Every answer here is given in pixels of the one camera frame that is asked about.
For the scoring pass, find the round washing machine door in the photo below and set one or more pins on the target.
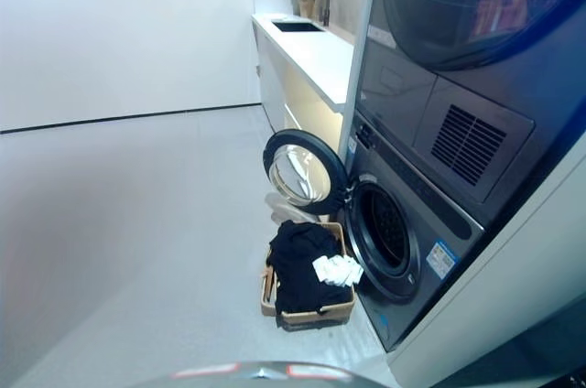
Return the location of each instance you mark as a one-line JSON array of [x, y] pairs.
[[302, 173]]

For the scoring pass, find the grey front-load washing machine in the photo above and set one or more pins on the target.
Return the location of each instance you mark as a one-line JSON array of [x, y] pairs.
[[412, 205]]

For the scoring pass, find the tan woven laundry basket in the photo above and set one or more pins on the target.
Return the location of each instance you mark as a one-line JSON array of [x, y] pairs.
[[311, 310]]

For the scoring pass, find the black garment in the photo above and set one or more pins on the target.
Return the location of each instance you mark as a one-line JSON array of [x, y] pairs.
[[304, 264]]

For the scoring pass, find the white counter cabinet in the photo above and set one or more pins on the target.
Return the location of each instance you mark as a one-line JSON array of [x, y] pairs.
[[304, 67]]

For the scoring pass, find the white patterned cloth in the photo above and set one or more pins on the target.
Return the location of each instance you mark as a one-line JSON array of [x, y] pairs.
[[338, 269]]

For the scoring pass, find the black countertop sink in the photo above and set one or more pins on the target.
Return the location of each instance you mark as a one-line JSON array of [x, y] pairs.
[[297, 26]]

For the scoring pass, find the energy label sticker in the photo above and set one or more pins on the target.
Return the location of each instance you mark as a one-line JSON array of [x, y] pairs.
[[443, 260]]

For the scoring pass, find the dark stacked dryer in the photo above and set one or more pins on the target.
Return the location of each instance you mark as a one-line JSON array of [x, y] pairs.
[[458, 63]]

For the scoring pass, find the robot torso top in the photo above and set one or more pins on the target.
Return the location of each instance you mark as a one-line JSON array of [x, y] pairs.
[[265, 374]]

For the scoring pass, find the white cabinet frame panel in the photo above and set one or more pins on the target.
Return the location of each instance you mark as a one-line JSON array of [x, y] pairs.
[[499, 278]]

